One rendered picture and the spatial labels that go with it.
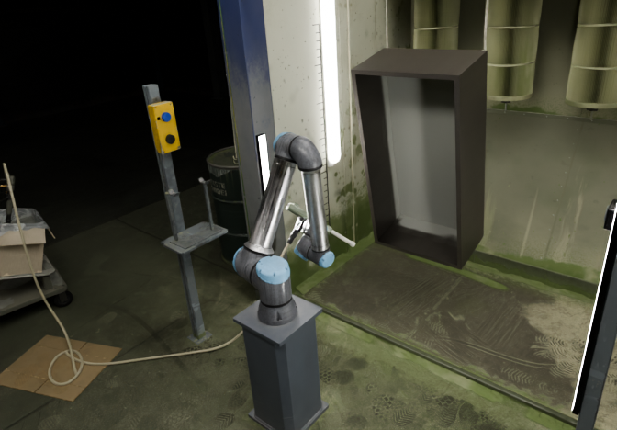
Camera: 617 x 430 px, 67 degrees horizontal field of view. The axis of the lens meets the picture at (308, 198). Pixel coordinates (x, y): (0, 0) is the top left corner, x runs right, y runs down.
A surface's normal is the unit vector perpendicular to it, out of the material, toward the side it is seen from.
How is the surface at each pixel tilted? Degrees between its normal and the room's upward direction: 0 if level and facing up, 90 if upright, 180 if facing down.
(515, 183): 57
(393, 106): 102
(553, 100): 90
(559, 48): 90
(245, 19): 90
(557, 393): 0
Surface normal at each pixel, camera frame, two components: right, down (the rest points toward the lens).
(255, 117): 0.77, 0.21
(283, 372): 0.09, 0.39
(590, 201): -0.57, -0.21
